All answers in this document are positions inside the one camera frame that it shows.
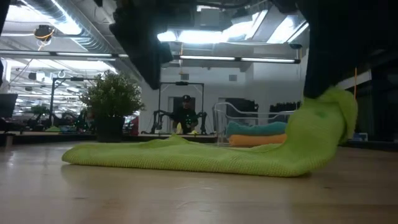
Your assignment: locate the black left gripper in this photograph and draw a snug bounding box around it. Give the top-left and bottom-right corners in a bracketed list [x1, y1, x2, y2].
[108, 0, 197, 91]

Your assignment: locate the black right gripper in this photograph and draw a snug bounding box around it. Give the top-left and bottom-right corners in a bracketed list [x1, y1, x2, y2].
[297, 0, 398, 100]

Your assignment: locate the teal microfiber towel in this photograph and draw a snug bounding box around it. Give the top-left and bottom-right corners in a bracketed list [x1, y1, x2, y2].
[226, 120, 287, 137]

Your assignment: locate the clear plastic bin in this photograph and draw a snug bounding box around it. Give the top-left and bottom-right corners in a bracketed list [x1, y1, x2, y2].
[213, 101, 296, 147]

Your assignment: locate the green microfiber towel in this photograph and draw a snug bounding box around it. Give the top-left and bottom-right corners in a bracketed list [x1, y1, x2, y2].
[61, 86, 358, 178]

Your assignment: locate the small green potted plant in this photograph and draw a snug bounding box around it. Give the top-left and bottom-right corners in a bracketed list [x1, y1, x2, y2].
[79, 70, 146, 143]

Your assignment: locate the person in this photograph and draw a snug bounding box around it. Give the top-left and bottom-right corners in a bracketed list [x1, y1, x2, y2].
[172, 95, 200, 135]

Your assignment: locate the long ceiling light strip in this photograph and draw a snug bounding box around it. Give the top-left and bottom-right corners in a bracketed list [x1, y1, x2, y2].
[179, 55, 302, 65]
[0, 50, 130, 60]

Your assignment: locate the small leafy plant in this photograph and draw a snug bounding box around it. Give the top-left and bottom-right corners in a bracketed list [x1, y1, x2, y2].
[30, 105, 50, 116]

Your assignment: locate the black monitor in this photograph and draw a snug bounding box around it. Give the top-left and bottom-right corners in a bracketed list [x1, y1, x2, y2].
[0, 93, 19, 119]

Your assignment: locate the black gantry frame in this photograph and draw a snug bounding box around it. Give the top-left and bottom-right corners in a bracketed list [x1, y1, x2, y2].
[49, 77, 97, 128]
[157, 81, 206, 134]

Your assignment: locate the silver ventilation duct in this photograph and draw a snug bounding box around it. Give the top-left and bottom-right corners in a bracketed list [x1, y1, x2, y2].
[24, 0, 125, 54]

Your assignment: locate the black ceiling cable reel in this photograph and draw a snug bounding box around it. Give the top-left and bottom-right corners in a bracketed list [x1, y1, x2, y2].
[33, 24, 55, 44]

